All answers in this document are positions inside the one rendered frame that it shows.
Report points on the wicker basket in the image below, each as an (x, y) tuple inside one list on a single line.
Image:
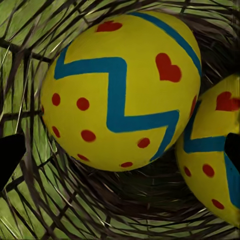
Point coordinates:
[(87, 185)]

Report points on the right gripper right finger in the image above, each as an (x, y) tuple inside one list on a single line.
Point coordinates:
[(232, 149)]

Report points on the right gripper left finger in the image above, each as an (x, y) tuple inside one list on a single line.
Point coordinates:
[(12, 149)]

